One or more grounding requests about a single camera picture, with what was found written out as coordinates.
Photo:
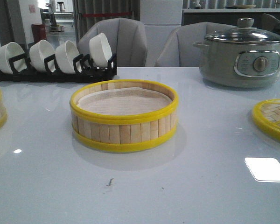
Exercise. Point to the yellow woven bamboo steamer lid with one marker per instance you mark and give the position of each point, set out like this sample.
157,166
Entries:
266,116

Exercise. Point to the white steamer liner paper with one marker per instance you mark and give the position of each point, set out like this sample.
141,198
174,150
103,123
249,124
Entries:
124,101

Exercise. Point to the bamboo steamer basket yellow rims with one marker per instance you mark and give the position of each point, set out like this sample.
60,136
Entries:
127,133

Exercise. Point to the black dish rack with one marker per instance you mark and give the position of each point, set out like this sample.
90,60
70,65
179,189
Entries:
84,70

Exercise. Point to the grey upholstered chair right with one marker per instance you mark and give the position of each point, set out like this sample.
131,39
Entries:
179,51

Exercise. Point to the grey upholstered chair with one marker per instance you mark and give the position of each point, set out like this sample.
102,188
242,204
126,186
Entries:
127,39
179,51

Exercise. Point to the white ceramic bowl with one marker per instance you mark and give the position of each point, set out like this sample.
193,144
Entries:
6,52
38,52
100,50
65,53

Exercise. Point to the grey upholstered chair left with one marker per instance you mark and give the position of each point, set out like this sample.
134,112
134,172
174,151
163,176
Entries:
127,39

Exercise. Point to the white refrigerator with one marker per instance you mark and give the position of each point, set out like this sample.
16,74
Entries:
159,17

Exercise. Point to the green electric cooking pot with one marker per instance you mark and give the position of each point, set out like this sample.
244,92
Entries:
239,65

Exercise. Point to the dark cabinet counter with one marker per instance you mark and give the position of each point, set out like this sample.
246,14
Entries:
226,16

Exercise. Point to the red box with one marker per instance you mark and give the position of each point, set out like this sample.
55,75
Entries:
39,32

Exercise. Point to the glass pot lid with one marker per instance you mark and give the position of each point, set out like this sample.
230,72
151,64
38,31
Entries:
244,33

